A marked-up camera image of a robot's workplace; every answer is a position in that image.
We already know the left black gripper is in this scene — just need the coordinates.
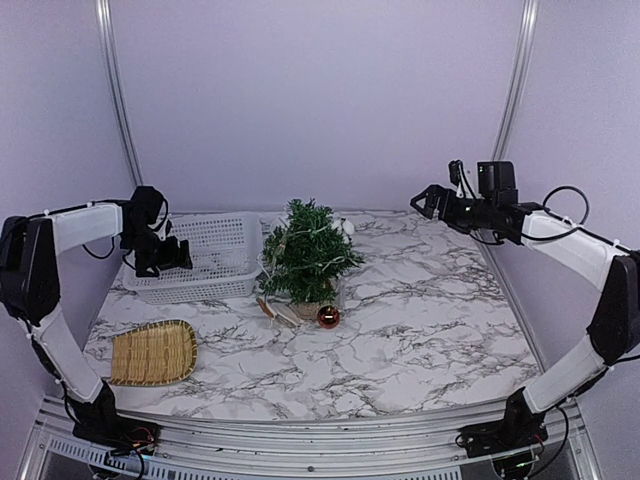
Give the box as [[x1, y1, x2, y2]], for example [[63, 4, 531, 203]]
[[120, 227, 191, 277]]

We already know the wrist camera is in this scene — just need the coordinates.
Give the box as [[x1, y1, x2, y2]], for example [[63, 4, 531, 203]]
[[157, 219, 172, 241], [448, 159, 476, 199]]

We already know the white plastic basket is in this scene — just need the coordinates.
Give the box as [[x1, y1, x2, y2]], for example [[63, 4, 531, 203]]
[[122, 212, 263, 304]]

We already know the small green christmas tree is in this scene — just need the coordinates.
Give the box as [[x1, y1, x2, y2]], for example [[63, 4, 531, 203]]
[[258, 199, 365, 320]]

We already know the front aluminium rail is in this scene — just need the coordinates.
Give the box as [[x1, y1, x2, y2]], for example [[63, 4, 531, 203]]
[[17, 397, 603, 479]]

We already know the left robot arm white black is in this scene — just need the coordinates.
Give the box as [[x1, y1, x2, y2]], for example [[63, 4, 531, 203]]
[[1, 186, 192, 445]]

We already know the red ball ornament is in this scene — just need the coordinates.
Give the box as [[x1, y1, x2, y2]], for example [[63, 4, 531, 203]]
[[317, 305, 341, 329]]

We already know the right aluminium frame post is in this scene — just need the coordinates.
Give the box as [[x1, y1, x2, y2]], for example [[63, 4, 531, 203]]
[[491, 0, 540, 161]]

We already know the woven bamboo tray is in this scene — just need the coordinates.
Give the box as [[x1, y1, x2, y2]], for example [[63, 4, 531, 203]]
[[110, 320, 198, 387]]

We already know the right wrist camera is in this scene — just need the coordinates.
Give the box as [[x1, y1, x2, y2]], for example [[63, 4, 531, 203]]
[[448, 159, 476, 199]]

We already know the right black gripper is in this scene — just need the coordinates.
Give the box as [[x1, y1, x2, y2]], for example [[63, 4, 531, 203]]
[[411, 185, 496, 235]]

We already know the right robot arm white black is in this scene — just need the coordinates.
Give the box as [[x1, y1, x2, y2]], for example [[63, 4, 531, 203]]
[[408, 160, 639, 448]]

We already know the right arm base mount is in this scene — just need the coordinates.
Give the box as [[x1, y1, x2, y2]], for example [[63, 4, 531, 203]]
[[455, 421, 548, 458]]

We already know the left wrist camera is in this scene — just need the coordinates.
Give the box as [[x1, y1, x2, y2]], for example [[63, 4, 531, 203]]
[[157, 219, 172, 241]]

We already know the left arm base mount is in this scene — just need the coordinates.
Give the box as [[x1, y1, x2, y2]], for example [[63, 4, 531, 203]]
[[73, 417, 160, 455]]

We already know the clear string light wire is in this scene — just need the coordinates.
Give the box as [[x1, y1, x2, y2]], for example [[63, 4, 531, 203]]
[[257, 214, 359, 286]]

